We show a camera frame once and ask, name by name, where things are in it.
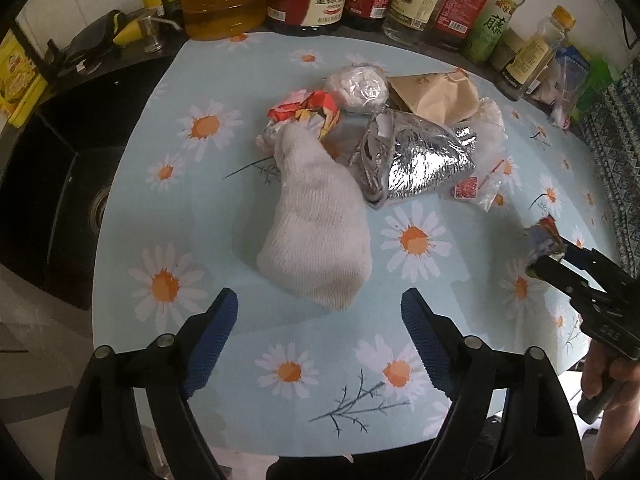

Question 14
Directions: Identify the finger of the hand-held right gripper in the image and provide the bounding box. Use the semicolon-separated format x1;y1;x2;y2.
562;241;632;283
530;256;601;307

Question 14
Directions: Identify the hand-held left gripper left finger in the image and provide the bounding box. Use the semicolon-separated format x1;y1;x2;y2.
55;287;238;480

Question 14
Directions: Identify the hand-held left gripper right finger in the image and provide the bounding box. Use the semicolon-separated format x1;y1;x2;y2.
400;287;586;480

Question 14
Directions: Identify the small dark snack wrapper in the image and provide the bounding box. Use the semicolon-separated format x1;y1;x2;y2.
525;214;568;278

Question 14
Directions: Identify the small red sauce packet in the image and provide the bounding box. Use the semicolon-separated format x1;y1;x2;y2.
452;176;481;201

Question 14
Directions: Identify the white knit sock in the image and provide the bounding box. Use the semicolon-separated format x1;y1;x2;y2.
256;122;373;311

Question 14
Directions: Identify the clear plastic bag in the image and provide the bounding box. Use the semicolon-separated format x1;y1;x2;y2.
450;96;508;211

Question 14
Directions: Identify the silver foil bag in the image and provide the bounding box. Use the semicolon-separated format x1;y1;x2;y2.
350;110;478;208

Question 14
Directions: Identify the red yellow wrapper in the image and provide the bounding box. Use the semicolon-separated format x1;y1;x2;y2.
257;89;343;153

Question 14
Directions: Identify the person's right forearm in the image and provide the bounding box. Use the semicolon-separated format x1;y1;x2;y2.
590;406;640;480

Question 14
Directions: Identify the person's right hand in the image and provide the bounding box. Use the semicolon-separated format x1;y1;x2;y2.
580;341;640;412

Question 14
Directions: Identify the blue patterned cloth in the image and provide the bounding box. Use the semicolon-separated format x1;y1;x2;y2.
580;55;640;276

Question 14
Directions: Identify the light blue daisy tablecloth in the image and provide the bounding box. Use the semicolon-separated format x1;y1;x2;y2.
90;30;626;461

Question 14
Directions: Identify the green packet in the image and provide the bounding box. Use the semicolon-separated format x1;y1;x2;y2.
575;57;621;122

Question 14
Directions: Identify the metal sink drain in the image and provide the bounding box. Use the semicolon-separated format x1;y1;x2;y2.
89;184;114;242

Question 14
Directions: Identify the clear bag with blue print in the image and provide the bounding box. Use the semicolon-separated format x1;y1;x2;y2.
532;45;591;128

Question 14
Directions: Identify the yellow cap seasoning bottle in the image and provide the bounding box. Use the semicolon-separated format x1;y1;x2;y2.
502;6;576;101

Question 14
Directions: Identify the brown paper bag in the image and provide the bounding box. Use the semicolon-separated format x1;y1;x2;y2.
387;67;481;126

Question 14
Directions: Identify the black sink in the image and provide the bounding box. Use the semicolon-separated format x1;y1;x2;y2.
0;85;128;311

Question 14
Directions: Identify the green oil bottle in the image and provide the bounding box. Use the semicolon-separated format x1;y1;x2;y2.
462;0;532;63

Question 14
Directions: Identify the white crumpled plastic ball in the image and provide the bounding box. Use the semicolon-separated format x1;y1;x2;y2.
324;65;390;115

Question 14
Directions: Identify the clear bottle beige label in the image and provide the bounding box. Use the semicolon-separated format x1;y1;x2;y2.
382;0;451;47

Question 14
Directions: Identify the metal soap dispenser pump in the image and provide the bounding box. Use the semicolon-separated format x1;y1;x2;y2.
137;14;183;55

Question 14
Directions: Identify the yellow box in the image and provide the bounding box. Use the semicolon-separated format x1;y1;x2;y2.
0;30;48;128

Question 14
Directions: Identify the black and yellow brush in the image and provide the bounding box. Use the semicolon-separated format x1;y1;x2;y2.
65;10;146;58

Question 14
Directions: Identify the large cooking oil jug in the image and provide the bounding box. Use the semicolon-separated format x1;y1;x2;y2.
175;0;268;42

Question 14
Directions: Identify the black cable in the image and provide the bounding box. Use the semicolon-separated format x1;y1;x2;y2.
621;7;639;52

